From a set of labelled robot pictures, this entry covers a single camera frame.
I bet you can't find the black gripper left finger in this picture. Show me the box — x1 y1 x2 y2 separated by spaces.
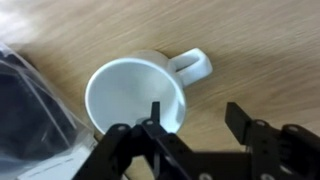
73 101 195 180

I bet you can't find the black item in plastic bag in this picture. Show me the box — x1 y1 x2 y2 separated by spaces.
0 41 98 180

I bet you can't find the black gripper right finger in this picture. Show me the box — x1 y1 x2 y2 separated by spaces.
224 101 320 180

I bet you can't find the white ceramic mug with print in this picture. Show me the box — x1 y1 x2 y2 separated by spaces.
84 47 214 135

